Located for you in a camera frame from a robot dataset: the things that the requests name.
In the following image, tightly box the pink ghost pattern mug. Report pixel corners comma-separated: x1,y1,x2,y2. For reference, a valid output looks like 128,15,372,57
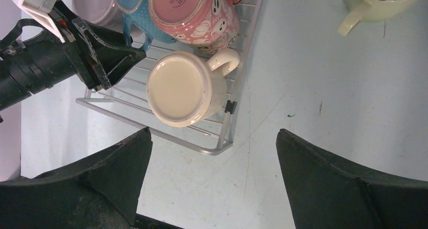
148,0,242,55

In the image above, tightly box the white wire dish rack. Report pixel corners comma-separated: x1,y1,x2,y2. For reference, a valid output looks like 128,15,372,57
77,0,262,155

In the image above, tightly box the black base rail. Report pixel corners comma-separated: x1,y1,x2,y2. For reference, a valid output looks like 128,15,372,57
131,214,182,229

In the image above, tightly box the light green mug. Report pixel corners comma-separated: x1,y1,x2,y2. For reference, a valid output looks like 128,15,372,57
338,0,419,36

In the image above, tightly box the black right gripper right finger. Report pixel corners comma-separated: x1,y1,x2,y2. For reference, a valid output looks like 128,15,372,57
276,129,427,228

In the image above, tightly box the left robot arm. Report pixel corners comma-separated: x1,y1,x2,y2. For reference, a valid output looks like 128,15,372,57
1,0,146,109

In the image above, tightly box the cream mug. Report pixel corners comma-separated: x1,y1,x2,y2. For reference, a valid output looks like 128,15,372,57
146,48,240,128

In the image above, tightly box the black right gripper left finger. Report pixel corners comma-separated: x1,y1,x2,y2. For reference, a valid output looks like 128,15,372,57
1,127,152,228

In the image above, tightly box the light blue dotted mug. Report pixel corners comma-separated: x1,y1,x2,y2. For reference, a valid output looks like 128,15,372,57
114,0,177,51

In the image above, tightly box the lilac mug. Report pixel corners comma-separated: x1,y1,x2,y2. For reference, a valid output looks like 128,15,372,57
72,0,138,33

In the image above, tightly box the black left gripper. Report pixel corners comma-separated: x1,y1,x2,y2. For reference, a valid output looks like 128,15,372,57
50,0,146,90

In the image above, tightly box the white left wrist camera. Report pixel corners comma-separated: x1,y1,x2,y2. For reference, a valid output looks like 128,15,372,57
12,0,65,43

